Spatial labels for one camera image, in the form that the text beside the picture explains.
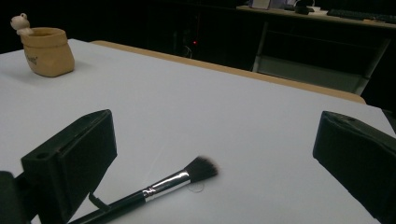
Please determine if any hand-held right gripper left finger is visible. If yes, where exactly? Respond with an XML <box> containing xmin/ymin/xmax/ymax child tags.
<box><xmin>21</xmin><ymin>108</ymin><xmax>119</xmax><ymax>224</ymax></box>

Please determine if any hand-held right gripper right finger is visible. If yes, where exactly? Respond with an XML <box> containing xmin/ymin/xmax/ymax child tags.
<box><xmin>312</xmin><ymin>110</ymin><xmax>396</xmax><ymax>224</ymax></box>

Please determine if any black makeup brush silver ferrule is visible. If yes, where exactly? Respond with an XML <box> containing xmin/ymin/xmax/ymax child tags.
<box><xmin>68</xmin><ymin>155</ymin><xmax>219</xmax><ymax>224</ymax></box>

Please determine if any tan pot with bear figure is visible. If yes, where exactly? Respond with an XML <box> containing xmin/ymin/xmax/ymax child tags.
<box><xmin>9</xmin><ymin>12</ymin><xmax>76</xmax><ymax>78</ymax></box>

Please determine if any white-framed desk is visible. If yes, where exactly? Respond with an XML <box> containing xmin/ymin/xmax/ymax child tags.
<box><xmin>236</xmin><ymin>4</ymin><xmax>396</xmax><ymax>96</ymax></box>

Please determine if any white table mat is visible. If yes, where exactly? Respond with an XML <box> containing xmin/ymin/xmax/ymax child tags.
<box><xmin>0</xmin><ymin>38</ymin><xmax>396</xmax><ymax>224</ymax></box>

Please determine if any black keyboard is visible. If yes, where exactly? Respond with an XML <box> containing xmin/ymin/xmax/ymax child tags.
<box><xmin>326</xmin><ymin>8</ymin><xmax>396</xmax><ymax>25</ymax></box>

